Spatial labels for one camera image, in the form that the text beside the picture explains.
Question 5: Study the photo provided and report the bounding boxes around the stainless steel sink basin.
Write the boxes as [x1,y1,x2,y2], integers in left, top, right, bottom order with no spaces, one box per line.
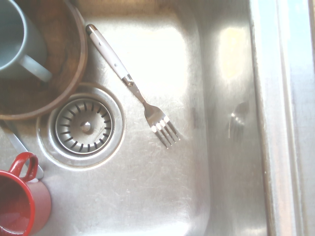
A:
[0,0,315,236]

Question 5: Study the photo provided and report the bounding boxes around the round metal drain strainer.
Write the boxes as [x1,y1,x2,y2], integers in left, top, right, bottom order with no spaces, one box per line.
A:
[36,83,126,171]

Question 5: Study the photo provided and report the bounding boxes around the brown wooden bowl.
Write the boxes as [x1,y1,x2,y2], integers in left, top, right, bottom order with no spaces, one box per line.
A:
[0,0,89,121]

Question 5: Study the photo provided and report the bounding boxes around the metal utensil under bowl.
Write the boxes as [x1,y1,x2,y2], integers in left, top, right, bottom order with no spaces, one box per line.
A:
[1,119,45,179]

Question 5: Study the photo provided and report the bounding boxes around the grey-blue ceramic mug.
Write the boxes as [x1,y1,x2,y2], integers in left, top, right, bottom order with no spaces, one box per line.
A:
[0,0,53,83]

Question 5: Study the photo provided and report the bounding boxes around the red enamel mug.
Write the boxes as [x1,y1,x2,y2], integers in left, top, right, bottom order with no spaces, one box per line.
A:
[0,151,52,236]

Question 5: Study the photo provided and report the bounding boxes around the white-handled metal fork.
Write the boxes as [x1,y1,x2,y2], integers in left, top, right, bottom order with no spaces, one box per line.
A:
[85,24,181,148]

